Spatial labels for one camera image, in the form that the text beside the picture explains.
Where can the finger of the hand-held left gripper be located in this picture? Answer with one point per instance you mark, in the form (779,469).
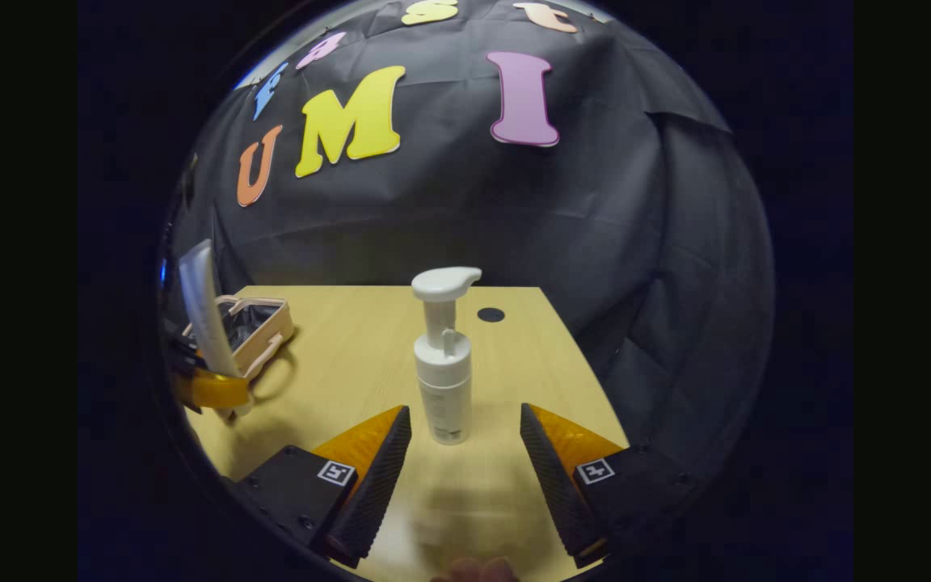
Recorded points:
(211,390)
(180,352)

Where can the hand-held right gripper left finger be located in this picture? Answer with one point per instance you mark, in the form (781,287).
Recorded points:
(377,485)

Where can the black backdrop cloth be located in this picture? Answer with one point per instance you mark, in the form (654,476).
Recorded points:
(449,202)

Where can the pink suitcase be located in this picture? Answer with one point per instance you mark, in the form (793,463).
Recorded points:
(259,331)

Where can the white skin care tube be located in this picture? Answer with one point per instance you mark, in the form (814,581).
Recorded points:
(205,307)

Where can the white pump bottle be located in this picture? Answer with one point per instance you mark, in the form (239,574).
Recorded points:
(443,388)

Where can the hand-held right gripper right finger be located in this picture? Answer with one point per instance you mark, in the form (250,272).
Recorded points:
(558,493)

